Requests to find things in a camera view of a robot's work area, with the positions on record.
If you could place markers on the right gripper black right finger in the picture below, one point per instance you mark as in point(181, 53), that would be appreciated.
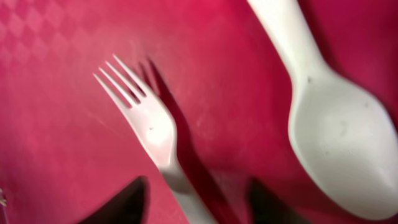
point(267, 208)

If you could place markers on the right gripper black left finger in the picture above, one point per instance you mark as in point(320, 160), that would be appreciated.
point(127, 207)

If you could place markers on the white plastic fork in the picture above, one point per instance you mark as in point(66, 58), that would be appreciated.
point(156, 130)

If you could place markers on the white plastic spoon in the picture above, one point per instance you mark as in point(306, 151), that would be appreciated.
point(341, 134)

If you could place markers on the red serving tray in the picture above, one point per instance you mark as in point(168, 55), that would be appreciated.
point(66, 149)

